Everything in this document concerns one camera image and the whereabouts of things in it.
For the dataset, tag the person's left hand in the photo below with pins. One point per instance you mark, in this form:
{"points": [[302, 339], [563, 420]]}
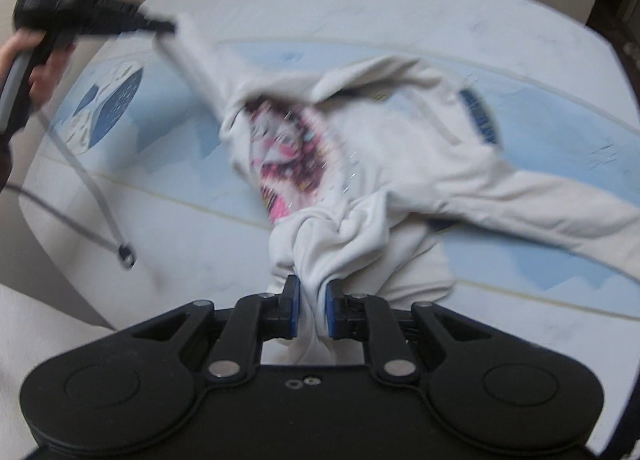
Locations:
{"points": [[44, 78]]}

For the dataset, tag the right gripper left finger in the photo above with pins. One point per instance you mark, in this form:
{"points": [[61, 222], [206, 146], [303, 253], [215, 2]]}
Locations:
{"points": [[243, 330]]}

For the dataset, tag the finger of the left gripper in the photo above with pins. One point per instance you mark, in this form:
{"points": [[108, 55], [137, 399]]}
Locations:
{"points": [[158, 26]]}

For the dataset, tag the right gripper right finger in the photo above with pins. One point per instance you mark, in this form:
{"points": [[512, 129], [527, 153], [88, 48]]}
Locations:
{"points": [[369, 320]]}

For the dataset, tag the white printed sweatshirt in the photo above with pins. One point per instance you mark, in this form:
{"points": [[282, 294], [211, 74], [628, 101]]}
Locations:
{"points": [[353, 162]]}

